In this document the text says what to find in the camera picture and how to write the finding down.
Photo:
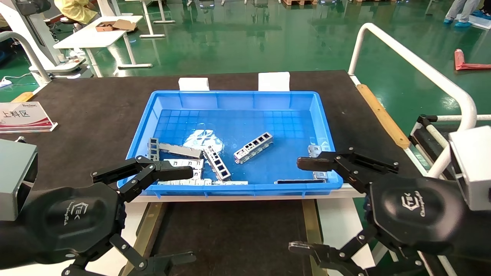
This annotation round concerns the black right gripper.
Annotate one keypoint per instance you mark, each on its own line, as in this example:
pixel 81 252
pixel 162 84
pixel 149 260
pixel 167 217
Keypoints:
pixel 414 211

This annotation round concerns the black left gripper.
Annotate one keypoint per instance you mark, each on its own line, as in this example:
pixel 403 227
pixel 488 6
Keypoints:
pixel 73 222

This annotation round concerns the metal bracket with square windows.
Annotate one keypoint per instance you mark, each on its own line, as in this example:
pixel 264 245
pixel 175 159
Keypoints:
pixel 253 147

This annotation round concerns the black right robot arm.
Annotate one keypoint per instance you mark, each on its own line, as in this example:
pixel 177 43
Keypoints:
pixel 477 234

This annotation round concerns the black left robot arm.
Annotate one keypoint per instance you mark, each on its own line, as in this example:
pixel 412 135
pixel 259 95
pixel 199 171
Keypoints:
pixel 11 245

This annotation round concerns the dark grey metal part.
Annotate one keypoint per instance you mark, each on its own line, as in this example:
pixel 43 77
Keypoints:
pixel 295 181

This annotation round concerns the long flat grey metal part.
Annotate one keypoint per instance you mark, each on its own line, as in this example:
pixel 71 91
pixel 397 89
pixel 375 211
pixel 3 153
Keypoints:
pixel 180 150

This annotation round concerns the black container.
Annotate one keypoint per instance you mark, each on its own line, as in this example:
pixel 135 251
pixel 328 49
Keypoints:
pixel 230 230

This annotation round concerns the long tabbed metal strip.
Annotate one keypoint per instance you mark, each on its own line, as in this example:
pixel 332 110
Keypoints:
pixel 199 183

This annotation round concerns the thin flat metal strip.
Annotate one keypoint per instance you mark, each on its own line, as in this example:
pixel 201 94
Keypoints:
pixel 230 183

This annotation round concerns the clear plastic bag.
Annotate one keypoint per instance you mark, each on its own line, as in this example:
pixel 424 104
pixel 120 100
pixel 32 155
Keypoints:
pixel 203 138

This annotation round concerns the long wooden edge strip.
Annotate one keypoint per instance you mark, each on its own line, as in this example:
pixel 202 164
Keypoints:
pixel 379 115

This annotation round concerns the black cart with white rods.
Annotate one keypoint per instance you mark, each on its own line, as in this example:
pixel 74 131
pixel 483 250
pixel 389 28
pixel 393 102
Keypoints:
pixel 420 140

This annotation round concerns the blue plastic bin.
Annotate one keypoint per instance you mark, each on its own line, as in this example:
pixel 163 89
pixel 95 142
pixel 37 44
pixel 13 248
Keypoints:
pixel 245 99

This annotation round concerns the white label right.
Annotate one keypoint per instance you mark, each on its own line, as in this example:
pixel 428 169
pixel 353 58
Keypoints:
pixel 273 81

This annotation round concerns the white label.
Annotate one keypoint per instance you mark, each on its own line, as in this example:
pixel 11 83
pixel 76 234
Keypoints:
pixel 193 84
pixel 273 81

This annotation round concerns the white label left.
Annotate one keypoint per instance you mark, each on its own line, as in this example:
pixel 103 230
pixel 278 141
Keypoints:
pixel 193 84

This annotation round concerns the white red table sign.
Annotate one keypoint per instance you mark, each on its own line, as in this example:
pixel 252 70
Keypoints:
pixel 23 115

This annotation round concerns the short wooden edge strip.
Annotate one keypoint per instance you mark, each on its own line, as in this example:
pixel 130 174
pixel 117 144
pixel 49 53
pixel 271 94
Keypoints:
pixel 23 97

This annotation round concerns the grey tube railing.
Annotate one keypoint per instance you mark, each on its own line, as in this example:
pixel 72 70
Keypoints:
pixel 43 73

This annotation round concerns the white tube railing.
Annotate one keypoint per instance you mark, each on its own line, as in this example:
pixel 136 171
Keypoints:
pixel 422 67

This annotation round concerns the white table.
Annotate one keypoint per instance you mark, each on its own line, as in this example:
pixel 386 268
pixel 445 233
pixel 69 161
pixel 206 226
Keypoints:
pixel 88 36

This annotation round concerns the white power strip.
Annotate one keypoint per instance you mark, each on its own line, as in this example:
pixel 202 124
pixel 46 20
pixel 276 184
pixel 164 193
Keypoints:
pixel 4 81

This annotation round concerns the open cardboard box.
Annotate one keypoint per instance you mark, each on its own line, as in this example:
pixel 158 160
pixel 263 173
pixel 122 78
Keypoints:
pixel 105 27

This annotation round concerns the white machine stand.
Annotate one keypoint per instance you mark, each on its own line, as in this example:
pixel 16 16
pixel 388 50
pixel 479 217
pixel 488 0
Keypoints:
pixel 36 38

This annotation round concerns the red floor object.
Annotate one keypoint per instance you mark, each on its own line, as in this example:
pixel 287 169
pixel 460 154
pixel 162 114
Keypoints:
pixel 459 57

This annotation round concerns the wooden pallet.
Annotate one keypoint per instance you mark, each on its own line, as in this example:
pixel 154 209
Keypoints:
pixel 299 2

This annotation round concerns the person in yellow clothes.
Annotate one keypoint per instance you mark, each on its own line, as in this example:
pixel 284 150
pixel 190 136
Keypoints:
pixel 76 9

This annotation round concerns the person with blue shoe covers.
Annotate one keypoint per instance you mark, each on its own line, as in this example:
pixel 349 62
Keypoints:
pixel 460 9

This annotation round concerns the white floor platform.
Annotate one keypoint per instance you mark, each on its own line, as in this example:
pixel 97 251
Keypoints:
pixel 481 22

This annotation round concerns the tabbed grey metal bracket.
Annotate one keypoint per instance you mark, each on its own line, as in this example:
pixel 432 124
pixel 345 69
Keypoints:
pixel 314 150

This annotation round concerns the upright grey metal bracket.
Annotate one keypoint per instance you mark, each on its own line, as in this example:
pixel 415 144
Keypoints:
pixel 154 147

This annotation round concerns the metal bracket with dark windows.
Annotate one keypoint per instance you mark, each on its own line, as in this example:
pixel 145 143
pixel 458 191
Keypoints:
pixel 216 163

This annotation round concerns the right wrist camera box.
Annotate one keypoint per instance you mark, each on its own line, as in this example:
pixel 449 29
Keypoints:
pixel 473 168

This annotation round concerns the white table frame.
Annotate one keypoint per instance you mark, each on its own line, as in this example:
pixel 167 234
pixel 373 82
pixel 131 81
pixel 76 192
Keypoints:
pixel 147 19

